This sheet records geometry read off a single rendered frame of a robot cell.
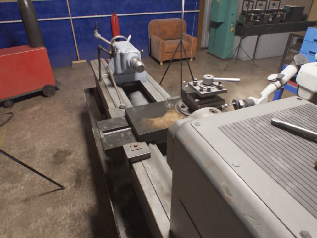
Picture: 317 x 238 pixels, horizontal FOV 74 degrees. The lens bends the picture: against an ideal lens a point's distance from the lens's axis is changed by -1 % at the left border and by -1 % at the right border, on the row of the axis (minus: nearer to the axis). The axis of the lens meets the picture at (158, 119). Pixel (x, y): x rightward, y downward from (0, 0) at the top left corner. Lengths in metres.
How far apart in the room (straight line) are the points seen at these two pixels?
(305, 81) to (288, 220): 1.70
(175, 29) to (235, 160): 5.01
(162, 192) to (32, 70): 3.25
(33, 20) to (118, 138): 2.94
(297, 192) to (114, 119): 1.19
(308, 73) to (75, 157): 2.34
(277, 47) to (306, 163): 5.97
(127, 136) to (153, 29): 4.25
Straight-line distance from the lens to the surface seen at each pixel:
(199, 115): 0.85
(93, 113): 2.49
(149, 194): 1.04
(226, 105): 1.57
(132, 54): 1.82
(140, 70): 1.66
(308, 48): 2.90
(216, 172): 0.47
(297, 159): 0.54
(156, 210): 0.99
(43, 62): 3.93
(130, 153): 1.16
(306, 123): 0.68
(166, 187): 1.05
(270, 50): 6.30
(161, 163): 1.13
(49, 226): 2.10
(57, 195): 2.27
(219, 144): 0.51
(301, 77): 2.06
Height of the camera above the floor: 1.65
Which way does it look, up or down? 33 degrees down
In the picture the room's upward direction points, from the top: straight up
